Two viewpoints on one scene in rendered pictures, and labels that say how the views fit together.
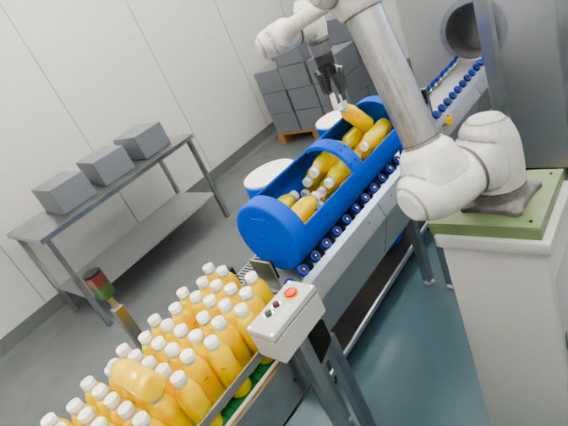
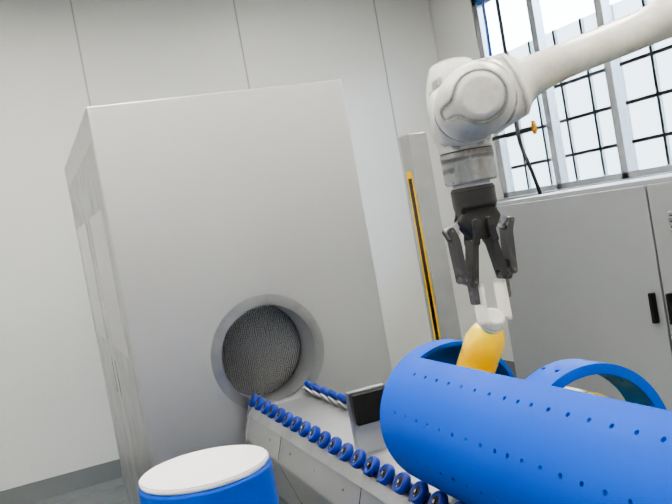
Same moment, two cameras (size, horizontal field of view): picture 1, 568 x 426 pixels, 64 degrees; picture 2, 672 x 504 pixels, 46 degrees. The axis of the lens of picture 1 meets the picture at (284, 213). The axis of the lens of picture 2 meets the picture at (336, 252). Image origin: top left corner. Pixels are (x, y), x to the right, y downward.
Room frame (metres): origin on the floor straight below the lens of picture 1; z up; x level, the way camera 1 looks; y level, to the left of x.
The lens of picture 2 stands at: (1.61, 0.97, 1.51)
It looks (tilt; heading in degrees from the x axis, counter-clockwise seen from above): 2 degrees down; 289
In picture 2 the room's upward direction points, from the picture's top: 10 degrees counter-clockwise
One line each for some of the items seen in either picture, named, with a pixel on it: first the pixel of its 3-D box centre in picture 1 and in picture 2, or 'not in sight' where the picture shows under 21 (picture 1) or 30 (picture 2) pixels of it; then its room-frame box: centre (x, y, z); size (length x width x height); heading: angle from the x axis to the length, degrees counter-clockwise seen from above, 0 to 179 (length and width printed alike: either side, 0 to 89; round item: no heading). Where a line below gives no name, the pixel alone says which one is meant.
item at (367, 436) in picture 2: (419, 104); (371, 419); (2.23, -0.88, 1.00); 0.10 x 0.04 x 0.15; 40
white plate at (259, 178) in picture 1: (269, 173); not in sight; (2.14, -0.02, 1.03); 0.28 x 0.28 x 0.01
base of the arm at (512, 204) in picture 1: (501, 187); not in sight; (1.15, -0.63, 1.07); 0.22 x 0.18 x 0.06; 126
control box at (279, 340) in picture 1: (287, 319); not in sight; (1.02, 0.11, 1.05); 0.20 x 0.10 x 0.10; 130
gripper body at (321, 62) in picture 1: (325, 64); (476, 211); (1.82, -0.39, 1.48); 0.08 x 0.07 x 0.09; 41
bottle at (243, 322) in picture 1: (254, 334); not in sight; (1.09, 0.23, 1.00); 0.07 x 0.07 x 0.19
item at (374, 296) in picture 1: (357, 282); not in sight; (2.28, -0.23, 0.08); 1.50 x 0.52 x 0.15; 132
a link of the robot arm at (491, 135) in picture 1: (488, 150); not in sight; (1.14, -0.61, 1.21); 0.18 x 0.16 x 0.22; 106
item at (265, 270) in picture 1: (267, 273); not in sight; (1.37, 0.14, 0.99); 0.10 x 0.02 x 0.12; 40
